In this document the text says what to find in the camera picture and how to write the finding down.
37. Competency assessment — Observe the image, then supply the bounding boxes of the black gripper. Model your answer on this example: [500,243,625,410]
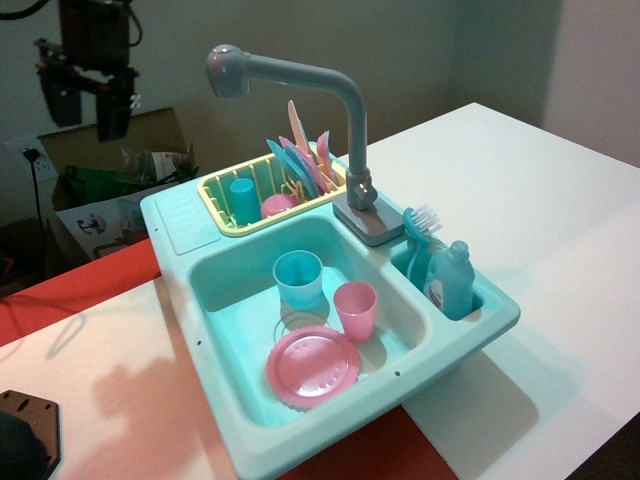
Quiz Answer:
[35,9,141,142]

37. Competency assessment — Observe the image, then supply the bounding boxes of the grey toy faucet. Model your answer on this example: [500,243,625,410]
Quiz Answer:
[206,44,404,247]

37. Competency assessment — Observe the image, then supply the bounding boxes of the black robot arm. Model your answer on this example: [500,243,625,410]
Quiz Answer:
[34,1,143,142]

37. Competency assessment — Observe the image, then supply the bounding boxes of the cardboard box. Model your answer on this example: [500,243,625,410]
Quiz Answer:
[39,107,187,266]

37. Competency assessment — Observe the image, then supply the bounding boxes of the blue cup in rack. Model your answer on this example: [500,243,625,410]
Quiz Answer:
[230,178,261,225]

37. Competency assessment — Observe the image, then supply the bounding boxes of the red mat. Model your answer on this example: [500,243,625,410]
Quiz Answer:
[1,240,160,346]

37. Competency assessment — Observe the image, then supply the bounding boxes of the pink bowl in rack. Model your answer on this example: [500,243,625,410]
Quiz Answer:
[261,194,300,219]

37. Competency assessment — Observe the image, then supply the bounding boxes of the blue plate in rack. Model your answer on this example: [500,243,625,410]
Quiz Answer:
[266,139,319,200]

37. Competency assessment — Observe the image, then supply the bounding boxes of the yellow dish rack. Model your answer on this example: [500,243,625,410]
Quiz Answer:
[197,153,346,237]

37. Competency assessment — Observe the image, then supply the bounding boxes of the pink plate in rack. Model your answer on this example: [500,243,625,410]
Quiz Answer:
[279,136,327,194]

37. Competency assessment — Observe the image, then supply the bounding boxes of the pink toy fork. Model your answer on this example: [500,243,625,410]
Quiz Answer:
[317,131,332,176]

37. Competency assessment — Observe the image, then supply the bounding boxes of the blue cup in sink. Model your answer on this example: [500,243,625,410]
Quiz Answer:
[272,250,323,309]

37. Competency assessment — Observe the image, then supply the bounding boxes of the teal toy sink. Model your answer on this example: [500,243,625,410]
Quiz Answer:
[141,178,520,479]

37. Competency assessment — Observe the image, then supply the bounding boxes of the pink cup in sink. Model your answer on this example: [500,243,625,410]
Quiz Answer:
[333,281,378,343]

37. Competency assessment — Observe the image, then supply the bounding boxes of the pink plate in sink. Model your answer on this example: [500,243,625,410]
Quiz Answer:
[265,326,360,410]

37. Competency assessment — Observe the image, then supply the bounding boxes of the blue dish brush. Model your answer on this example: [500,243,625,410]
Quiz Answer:
[402,202,444,282]

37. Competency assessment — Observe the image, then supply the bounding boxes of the blue soap bottle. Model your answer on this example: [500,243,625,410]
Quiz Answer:
[423,240,475,320]

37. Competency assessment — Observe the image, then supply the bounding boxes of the black power cable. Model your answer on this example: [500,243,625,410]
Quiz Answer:
[22,147,47,236]

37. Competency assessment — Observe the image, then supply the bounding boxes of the white wall outlet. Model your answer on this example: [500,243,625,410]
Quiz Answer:
[4,134,58,184]

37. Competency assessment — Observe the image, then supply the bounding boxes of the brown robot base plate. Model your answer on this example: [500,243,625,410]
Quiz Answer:
[1,390,61,479]

